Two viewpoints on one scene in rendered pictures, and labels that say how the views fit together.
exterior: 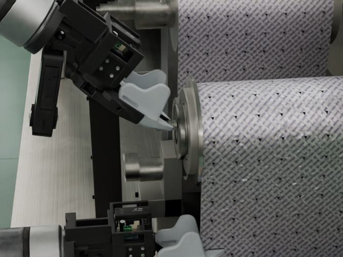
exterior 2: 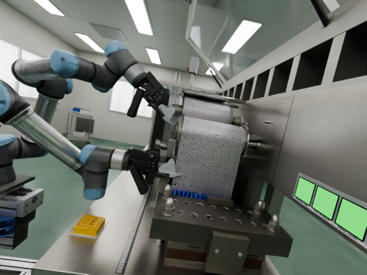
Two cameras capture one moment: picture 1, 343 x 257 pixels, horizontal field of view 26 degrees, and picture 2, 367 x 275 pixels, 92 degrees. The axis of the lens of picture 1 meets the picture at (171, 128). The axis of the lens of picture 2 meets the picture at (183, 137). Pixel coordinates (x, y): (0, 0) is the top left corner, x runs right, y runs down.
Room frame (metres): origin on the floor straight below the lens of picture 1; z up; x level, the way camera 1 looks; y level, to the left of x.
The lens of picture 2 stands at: (0.16, -0.08, 1.31)
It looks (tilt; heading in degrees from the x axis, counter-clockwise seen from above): 6 degrees down; 3
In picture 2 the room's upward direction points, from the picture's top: 11 degrees clockwise
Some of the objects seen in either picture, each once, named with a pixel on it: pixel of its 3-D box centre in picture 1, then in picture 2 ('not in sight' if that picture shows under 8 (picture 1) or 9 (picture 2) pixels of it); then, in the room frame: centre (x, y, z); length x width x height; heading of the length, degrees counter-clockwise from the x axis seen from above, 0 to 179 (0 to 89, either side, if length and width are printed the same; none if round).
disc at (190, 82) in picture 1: (192, 130); (180, 131); (0.87, -0.03, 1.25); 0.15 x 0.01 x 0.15; 7
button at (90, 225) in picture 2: not in sight; (90, 225); (0.68, 0.19, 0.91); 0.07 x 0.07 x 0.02; 7
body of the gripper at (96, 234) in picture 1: (111, 244); (143, 161); (0.79, 0.08, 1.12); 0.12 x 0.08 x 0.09; 97
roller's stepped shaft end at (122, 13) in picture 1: (115, 9); not in sight; (1.10, 0.09, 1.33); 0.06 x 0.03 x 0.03; 97
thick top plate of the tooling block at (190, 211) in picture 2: not in sight; (215, 221); (0.71, -0.21, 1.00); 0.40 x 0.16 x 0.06; 97
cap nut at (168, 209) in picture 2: not in sight; (169, 205); (0.64, -0.05, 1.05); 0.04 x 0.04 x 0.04
